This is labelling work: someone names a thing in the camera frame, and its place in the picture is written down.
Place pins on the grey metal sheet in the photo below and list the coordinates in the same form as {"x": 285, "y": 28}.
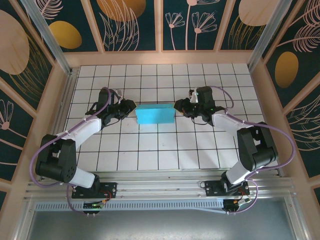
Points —
{"x": 160, "y": 225}

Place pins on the aluminium side rail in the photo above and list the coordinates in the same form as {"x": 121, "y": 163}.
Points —
{"x": 260, "y": 100}
{"x": 70, "y": 86}

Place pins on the wall panel with orange circle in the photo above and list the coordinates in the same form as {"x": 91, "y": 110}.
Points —
{"x": 120, "y": 10}

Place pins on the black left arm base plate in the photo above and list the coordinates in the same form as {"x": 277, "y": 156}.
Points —
{"x": 108, "y": 190}

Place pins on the aluminium frame post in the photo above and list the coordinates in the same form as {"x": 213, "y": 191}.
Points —
{"x": 50, "y": 42}
{"x": 262, "y": 40}

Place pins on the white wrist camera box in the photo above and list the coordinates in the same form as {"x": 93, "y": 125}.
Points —
{"x": 118, "y": 96}
{"x": 193, "y": 96}

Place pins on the small green-lit control board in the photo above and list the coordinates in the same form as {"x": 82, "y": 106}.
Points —
{"x": 93, "y": 205}

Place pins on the aluminium mounting rails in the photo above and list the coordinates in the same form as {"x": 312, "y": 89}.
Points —
{"x": 160, "y": 185}

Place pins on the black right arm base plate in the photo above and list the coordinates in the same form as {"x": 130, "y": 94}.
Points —
{"x": 212, "y": 188}

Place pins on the wall panel with pale circle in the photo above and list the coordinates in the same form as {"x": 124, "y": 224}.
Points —
{"x": 252, "y": 10}

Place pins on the wall panel with pink flowers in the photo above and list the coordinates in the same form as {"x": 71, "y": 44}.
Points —
{"x": 190, "y": 37}

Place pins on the wall panel with pink leaf outlines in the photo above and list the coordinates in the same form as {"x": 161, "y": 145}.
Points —
{"x": 307, "y": 130}

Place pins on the wall panel with gold oval and fern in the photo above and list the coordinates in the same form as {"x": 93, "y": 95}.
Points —
{"x": 287, "y": 70}

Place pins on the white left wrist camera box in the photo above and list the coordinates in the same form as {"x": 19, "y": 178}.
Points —
{"x": 118, "y": 96}

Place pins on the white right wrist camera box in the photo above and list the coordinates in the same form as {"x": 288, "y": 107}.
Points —
{"x": 193, "y": 96}

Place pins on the wall panel with large pale disc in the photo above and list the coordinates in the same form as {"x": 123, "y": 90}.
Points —
{"x": 12, "y": 50}

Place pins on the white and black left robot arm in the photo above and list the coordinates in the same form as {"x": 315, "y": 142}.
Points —
{"x": 60, "y": 162}

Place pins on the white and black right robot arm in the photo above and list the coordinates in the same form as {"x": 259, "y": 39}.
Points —
{"x": 260, "y": 150}

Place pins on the wall panel with flower outline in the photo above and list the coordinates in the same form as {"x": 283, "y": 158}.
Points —
{"x": 10, "y": 125}

